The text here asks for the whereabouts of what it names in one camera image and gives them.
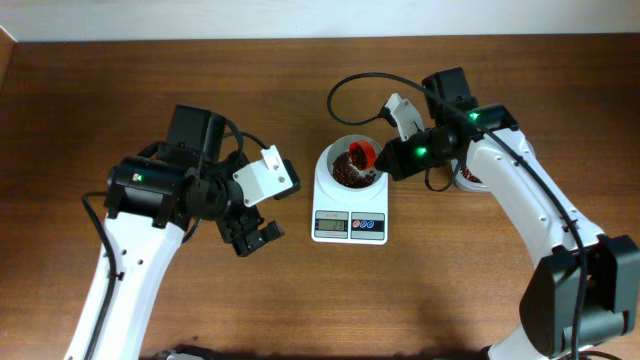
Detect clear plastic container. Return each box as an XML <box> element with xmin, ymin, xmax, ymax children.
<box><xmin>450</xmin><ymin>140</ymin><xmax>536</xmax><ymax>193</ymax></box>

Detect left black cable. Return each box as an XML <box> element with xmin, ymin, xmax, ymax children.
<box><xmin>80</xmin><ymin>119</ymin><xmax>269</xmax><ymax>360</ymax></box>

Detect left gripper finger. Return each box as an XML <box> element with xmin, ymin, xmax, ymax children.
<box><xmin>258</xmin><ymin>221</ymin><xmax>285</xmax><ymax>243</ymax></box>
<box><xmin>233</xmin><ymin>232</ymin><xmax>265</xmax><ymax>257</ymax></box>

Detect red beans in bowl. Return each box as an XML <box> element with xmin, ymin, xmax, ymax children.
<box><xmin>332</xmin><ymin>152</ymin><xmax>376</xmax><ymax>189</ymax></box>

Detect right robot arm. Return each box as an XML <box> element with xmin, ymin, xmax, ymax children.
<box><xmin>375</xmin><ymin>68</ymin><xmax>639</xmax><ymax>359</ymax></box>

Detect black cable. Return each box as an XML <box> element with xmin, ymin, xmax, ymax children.
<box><xmin>80</xmin><ymin>119</ymin><xmax>269</xmax><ymax>360</ymax></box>
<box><xmin>326</xmin><ymin>72</ymin><xmax>626</xmax><ymax>360</ymax></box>

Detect orange measuring scoop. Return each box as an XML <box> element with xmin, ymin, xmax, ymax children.
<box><xmin>348</xmin><ymin>140</ymin><xmax>376</xmax><ymax>170</ymax></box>

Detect red beans in container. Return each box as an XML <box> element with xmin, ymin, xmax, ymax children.
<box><xmin>461</xmin><ymin>167</ymin><xmax>482</xmax><ymax>184</ymax></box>

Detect white digital kitchen scale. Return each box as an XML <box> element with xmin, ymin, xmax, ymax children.
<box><xmin>311</xmin><ymin>156</ymin><xmax>389</xmax><ymax>245</ymax></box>

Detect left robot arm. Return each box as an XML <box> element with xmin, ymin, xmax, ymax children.
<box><xmin>65</xmin><ymin>105</ymin><xmax>300</xmax><ymax>359</ymax></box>

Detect right black cable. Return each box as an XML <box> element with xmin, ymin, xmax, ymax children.
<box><xmin>326</xmin><ymin>72</ymin><xmax>626</xmax><ymax>360</ymax></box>

